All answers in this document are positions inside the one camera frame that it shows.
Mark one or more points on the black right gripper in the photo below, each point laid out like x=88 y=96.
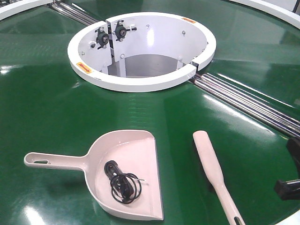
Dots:
x=290 y=190

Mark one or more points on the beige hand broom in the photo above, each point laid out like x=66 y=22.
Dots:
x=214 y=174

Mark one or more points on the beige plastic dustpan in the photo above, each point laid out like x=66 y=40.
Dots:
x=134 y=151

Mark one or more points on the rear chrome conveyor rollers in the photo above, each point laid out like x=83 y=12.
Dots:
x=73 y=12

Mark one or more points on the white outer rim right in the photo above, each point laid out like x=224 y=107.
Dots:
x=274 y=10

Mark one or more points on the white rim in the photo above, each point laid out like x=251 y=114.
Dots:
x=274 y=10
x=20 y=6

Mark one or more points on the rear orange arrow sticker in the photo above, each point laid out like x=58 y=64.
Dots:
x=188 y=20

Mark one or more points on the orange arrow sticker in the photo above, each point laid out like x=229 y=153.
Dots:
x=84 y=67
x=188 y=20

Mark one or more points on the front orange arrow sticker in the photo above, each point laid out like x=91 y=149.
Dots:
x=84 y=67

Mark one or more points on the white outer rim left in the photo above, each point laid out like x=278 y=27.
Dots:
x=20 y=6

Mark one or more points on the right black bearing mount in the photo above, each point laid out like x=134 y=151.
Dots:
x=121 y=31

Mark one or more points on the black bearing mount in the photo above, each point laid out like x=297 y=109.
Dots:
x=102 y=38
x=121 y=31

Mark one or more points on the left black bearing mount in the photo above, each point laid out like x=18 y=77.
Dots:
x=102 y=38

